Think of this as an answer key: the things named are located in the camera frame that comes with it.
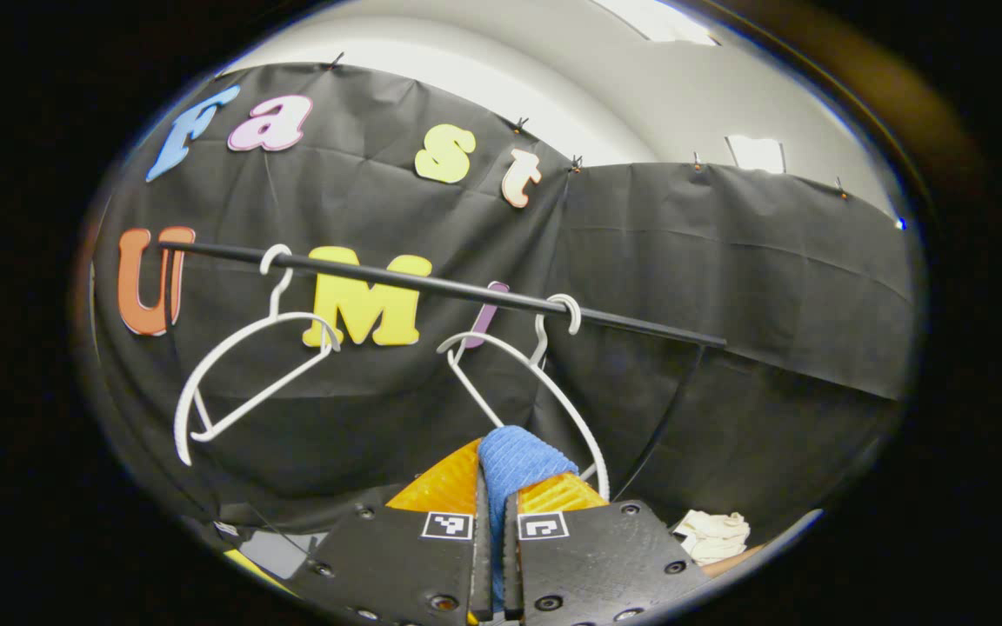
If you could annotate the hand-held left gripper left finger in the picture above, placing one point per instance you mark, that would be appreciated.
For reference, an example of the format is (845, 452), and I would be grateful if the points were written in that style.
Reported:
(397, 556)

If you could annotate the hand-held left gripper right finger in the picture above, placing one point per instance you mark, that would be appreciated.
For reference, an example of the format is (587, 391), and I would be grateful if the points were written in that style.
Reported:
(597, 556)

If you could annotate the white plastic hanger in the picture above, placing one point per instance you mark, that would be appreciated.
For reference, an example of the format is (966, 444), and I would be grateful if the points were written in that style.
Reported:
(205, 369)
(553, 391)

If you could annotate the cream crumpled cloth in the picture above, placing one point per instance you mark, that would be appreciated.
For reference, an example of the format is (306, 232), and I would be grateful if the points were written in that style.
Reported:
(714, 535)

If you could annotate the black backdrop cloth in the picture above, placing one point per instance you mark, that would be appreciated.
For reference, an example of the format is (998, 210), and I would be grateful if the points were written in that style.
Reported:
(684, 261)

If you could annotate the white rectangular panel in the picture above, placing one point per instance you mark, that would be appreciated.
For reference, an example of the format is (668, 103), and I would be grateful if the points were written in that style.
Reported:
(756, 154)

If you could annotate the ceiling light panel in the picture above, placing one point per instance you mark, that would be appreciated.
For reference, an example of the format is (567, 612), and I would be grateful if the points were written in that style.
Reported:
(657, 19)

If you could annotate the black clothes rail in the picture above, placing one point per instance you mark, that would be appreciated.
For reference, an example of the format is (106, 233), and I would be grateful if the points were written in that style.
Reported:
(431, 284)

